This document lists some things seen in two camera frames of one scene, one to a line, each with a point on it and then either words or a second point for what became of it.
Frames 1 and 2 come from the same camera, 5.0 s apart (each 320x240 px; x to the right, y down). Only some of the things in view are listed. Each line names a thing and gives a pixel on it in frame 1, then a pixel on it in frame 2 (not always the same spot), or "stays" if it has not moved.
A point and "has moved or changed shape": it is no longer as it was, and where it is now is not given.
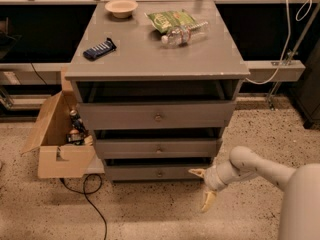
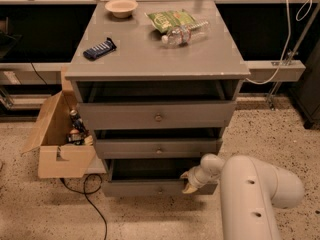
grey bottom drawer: [153, 172] has moved or changed shape
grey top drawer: [160, 115] stays
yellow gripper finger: [209, 200] → [189, 188]
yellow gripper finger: [198, 171] → [185, 175]
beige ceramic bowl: [121, 8] stays
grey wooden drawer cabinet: [157, 82] stays
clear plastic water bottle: [186, 35] stays
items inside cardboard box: [80, 134] stays
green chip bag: [166, 21] stays
